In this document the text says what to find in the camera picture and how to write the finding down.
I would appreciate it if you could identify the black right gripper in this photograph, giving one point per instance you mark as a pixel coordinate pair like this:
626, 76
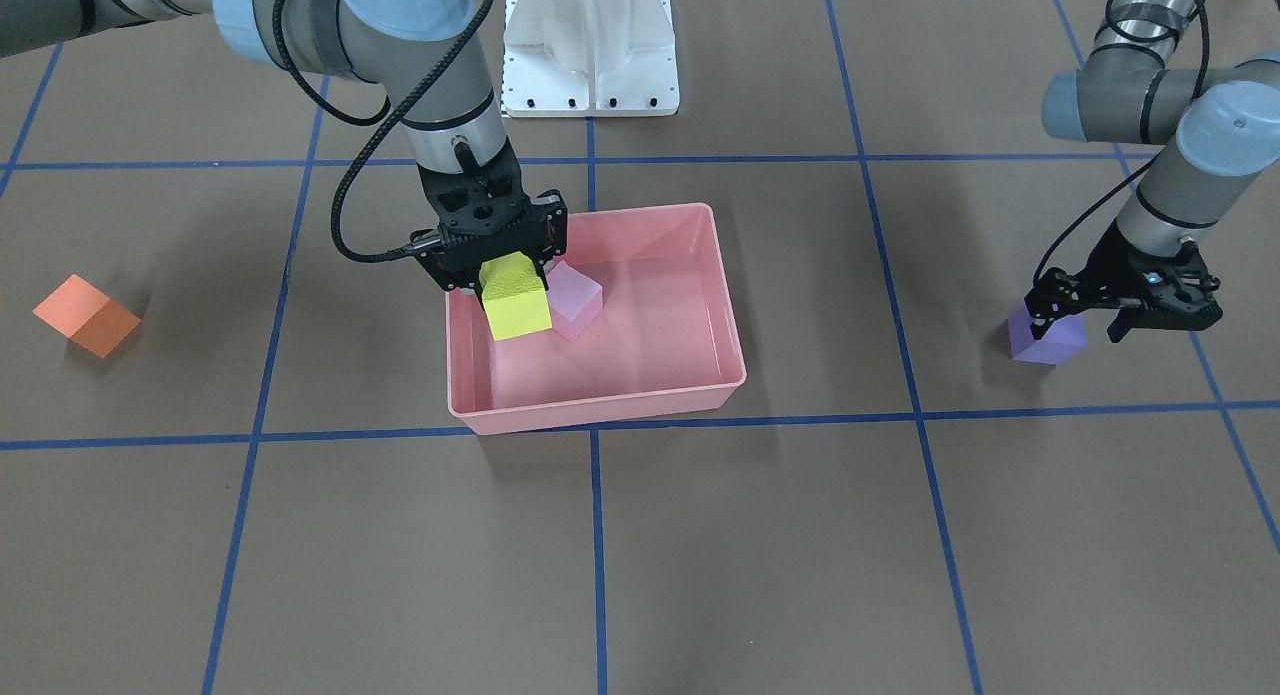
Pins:
553, 225

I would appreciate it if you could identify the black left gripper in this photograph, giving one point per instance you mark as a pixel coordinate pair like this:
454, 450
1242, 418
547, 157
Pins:
1113, 259

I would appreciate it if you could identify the yellow foam block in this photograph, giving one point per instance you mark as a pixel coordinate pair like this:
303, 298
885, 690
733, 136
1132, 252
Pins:
514, 297

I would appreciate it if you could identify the pink foam block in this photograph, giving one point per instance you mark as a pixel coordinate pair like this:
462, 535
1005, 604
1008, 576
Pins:
575, 300

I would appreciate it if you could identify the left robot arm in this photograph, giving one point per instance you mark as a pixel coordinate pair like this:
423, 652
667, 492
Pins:
1148, 81

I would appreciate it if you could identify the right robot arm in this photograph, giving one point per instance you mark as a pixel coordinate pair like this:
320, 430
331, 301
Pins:
412, 66

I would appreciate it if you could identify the pink plastic bin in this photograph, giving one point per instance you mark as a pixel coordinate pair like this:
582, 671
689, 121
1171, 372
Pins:
666, 341

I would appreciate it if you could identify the purple foam block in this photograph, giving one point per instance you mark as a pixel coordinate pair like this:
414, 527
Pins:
1064, 340

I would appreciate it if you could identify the orange foam block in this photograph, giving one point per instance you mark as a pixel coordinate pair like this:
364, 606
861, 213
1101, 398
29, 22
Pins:
87, 316

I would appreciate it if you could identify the white camera stand pillar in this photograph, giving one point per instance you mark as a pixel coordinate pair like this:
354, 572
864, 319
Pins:
589, 59

